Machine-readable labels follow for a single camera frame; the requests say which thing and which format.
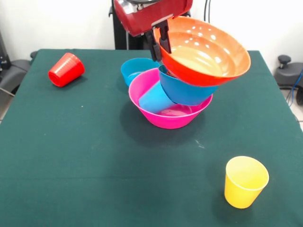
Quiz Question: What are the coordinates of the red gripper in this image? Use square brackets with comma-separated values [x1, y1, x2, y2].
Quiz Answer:
[113, 0, 194, 61]

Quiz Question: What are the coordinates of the large orange bowl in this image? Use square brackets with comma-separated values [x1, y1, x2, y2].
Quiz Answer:
[153, 16, 251, 87]

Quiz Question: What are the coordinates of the blue cup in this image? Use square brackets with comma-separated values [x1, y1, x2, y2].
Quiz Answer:
[138, 80, 176, 114]

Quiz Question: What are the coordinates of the large blue bowl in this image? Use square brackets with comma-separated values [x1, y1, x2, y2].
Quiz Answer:
[158, 64, 220, 106]

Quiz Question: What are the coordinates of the large pink bowl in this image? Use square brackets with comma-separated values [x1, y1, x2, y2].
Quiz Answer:
[128, 68, 214, 130]

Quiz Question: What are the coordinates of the red cup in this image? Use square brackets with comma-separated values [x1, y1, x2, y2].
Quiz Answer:
[48, 52, 86, 87]

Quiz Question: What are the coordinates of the yellow cup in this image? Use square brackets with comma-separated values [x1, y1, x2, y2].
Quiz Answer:
[224, 156, 270, 209]

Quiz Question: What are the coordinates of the small blue bowl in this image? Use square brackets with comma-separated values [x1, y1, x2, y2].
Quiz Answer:
[120, 58, 161, 87]

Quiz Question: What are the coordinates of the dark green tablecloth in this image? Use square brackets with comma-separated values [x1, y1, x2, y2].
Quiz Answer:
[0, 49, 303, 227]

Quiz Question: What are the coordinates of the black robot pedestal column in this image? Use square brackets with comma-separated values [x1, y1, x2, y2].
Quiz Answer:
[108, 0, 191, 50]

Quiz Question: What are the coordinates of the black hanging cable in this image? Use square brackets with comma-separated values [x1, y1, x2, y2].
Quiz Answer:
[203, 0, 214, 23]

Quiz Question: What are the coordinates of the black pedestal leg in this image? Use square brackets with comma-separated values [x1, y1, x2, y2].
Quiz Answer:
[274, 55, 303, 106]
[0, 51, 38, 95]

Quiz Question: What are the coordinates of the blue cable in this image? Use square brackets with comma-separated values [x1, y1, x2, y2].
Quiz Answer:
[287, 70, 303, 106]

